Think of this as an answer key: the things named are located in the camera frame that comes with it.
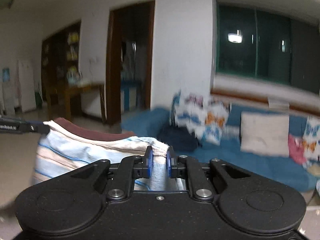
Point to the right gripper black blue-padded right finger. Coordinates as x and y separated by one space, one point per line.
191 171

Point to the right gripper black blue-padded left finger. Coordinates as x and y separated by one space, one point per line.
126 172

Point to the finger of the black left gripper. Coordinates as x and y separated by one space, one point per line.
20 126

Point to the blue striped shirt brown collar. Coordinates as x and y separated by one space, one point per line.
67 147

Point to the dark navy cloth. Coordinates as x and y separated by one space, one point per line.
179 138

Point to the blue sofa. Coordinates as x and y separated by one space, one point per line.
282 169

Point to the white refrigerator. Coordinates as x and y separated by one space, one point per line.
26 82

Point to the butterfly print pillow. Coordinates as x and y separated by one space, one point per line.
204 117

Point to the wooden table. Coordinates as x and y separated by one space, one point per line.
67 92

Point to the dark wooden shelf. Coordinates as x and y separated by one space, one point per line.
60 52

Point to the beige cushion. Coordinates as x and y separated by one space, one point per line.
265 134

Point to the pink cloth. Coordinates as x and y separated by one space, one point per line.
296 149

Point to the brown door frame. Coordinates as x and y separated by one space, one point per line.
129 59

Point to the dark window green frame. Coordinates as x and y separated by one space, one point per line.
266 46

